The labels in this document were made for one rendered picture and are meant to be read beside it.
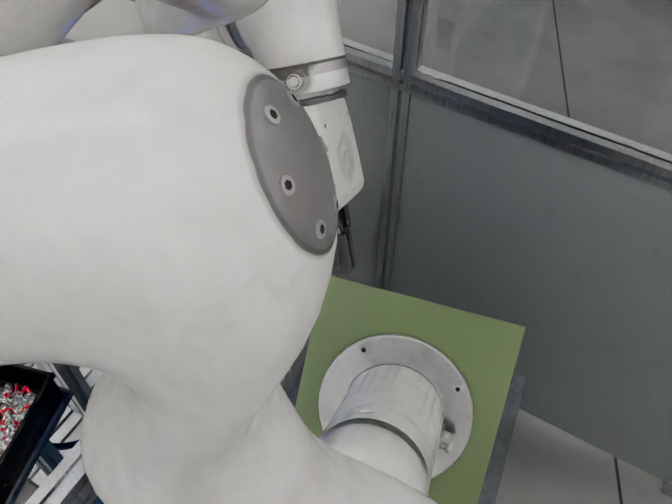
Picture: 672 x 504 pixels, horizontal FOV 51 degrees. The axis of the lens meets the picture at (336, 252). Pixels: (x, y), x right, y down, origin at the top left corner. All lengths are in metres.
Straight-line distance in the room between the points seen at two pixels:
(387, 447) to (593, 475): 1.42
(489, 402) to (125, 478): 0.62
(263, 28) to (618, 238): 0.91
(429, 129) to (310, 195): 1.17
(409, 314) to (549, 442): 1.24
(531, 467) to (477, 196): 0.84
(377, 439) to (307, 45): 0.35
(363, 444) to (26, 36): 0.46
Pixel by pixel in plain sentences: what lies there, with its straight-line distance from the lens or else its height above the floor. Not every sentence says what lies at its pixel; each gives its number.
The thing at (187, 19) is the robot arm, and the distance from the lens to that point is 0.54.
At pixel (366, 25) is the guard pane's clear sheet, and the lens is 1.33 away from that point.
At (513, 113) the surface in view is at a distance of 1.27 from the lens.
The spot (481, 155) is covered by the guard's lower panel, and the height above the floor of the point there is 0.88.
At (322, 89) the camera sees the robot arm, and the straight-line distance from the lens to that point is 0.63.
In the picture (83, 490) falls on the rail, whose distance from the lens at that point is 1.09.
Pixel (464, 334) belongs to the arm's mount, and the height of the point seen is 1.09.
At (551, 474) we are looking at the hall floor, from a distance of 2.01.
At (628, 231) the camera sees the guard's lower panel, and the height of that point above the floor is 0.83.
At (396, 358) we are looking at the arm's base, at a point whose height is 1.06.
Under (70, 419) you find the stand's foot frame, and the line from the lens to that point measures 2.02.
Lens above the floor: 1.81
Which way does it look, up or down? 52 degrees down
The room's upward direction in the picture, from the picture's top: straight up
